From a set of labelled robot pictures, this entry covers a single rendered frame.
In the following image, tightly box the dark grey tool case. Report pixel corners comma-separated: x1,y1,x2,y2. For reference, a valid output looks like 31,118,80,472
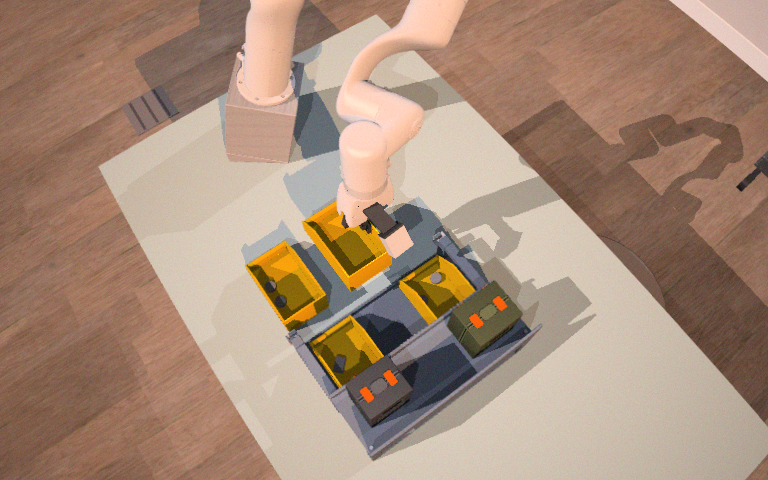
345,354,413,428

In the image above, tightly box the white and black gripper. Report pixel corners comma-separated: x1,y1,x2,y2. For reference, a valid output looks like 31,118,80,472
337,174,394,234

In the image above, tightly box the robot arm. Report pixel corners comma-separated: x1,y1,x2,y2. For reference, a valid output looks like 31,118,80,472
237,0,468,258

